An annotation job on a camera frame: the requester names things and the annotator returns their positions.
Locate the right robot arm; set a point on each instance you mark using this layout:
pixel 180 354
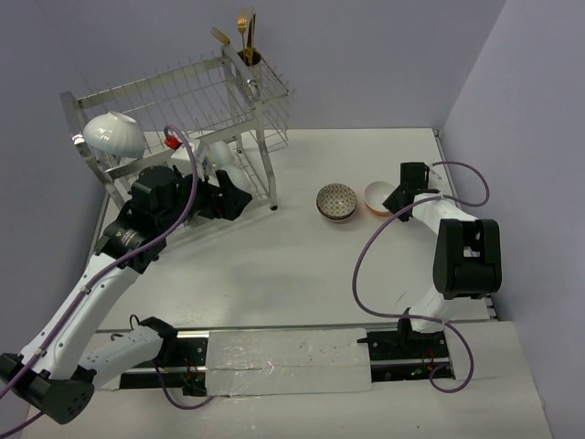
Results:
pixel 467 262

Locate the white bowl front stack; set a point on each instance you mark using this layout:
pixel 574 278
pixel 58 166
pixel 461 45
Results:
pixel 239 178

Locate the taped white cover sheet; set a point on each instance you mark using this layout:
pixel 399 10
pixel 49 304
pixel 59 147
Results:
pixel 283 362

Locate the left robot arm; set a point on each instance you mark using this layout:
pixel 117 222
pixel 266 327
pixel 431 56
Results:
pixel 55 372

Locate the brown lattice pattern bowl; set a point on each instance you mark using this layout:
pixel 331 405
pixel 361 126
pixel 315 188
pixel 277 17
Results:
pixel 336 201

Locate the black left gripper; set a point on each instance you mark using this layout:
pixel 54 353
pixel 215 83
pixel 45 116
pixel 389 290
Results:
pixel 218 199

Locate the gold fork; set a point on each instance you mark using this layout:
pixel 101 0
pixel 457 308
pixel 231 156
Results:
pixel 242 25

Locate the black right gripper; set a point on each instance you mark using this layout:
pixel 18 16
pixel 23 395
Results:
pixel 392 201

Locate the stainless steel dish rack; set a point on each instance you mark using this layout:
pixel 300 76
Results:
pixel 203 99

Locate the white orange bottom bowl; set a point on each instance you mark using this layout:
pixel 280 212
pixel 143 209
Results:
pixel 375 194

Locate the black mounting rail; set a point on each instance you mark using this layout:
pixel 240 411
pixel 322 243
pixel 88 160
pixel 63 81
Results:
pixel 392 358

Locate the perforated steel cutlery holder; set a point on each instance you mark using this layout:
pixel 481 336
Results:
pixel 246 73

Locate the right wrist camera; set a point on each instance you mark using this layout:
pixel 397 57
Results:
pixel 434 175

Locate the white bowl brown pattern stack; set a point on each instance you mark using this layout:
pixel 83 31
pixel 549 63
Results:
pixel 116 134

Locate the blue floral bowl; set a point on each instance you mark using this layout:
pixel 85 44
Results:
pixel 206 165

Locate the gold knife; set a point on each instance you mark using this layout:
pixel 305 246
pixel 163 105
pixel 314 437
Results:
pixel 250 41

